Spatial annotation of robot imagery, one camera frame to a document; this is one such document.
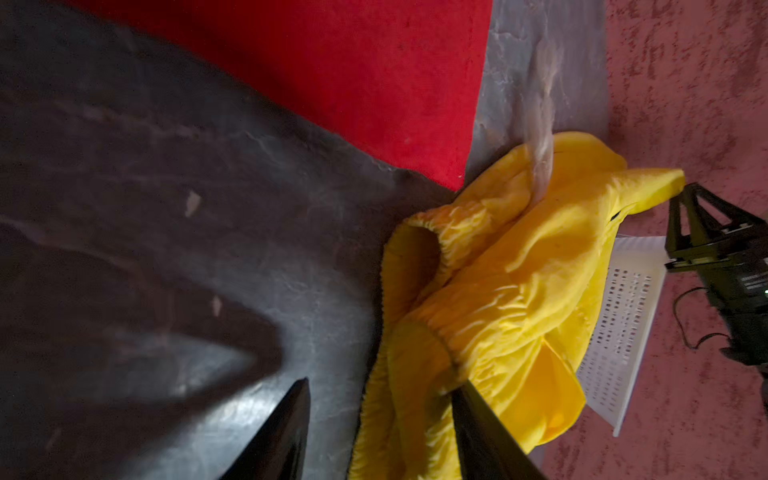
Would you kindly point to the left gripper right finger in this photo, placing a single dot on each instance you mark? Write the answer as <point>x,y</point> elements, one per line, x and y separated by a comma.
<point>486,450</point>

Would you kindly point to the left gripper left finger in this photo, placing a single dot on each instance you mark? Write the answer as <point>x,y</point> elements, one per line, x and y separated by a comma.
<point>278,449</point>

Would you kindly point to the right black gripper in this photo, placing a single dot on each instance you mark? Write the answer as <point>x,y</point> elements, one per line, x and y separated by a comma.
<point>727,247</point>

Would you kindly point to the yellow shorts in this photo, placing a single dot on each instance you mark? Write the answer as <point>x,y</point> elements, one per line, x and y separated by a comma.
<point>500,290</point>

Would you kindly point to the red shorts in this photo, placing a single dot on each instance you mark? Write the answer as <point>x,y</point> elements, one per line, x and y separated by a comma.
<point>399,80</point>

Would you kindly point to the white plastic basket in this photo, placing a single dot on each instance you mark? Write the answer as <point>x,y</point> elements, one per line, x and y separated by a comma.
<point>609,369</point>

